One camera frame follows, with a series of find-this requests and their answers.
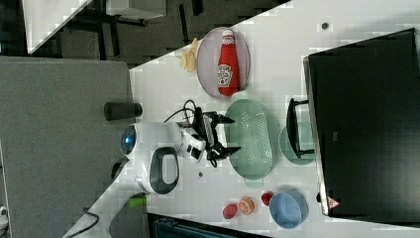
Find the black toaster oven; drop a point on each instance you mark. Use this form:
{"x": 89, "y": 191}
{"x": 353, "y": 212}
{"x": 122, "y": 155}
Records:
{"x": 364, "y": 109}

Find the yellow banana peel toy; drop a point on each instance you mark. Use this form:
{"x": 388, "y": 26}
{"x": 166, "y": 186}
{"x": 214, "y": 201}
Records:
{"x": 188, "y": 58}

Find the green cup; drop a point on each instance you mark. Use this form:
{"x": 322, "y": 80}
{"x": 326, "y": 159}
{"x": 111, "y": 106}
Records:
{"x": 305, "y": 141}

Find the small red toy fruit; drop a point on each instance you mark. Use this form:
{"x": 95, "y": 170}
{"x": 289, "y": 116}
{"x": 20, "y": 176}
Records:
{"x": 266, "y": 197}

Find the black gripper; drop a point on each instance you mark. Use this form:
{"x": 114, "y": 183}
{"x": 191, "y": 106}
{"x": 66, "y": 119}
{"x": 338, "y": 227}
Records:
{"x": 204, "y": 123}

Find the red ketchup bottle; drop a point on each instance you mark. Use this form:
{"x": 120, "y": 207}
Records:
{"x": 228, "y": 74}

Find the blue bowl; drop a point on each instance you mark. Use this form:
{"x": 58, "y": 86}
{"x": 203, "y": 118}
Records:
{"x": 288, "y": 208}

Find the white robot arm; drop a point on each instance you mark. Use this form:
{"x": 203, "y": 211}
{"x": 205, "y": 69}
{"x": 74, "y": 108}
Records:
{"x": 153, "y": 151}

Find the orange slice toy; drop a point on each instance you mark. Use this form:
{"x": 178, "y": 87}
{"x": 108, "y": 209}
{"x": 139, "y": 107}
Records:
{"x": 246, "y": 205}

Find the black cylinder post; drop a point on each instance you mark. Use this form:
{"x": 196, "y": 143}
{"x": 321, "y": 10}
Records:
{"x": 118, "y": 110}

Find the grey round plate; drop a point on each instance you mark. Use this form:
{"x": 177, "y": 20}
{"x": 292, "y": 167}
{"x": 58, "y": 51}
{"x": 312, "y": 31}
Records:
{"x": 208, "y": 57}

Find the green plastic strainer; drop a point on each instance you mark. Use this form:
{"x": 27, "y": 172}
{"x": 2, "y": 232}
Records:
{"x": 249, "y": 131}

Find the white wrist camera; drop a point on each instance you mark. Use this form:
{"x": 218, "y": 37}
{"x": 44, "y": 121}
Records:
{"x": 192, "y": 145}

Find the strawberry toy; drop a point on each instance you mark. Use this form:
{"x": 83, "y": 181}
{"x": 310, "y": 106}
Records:
{"x": 230, "y": 211}

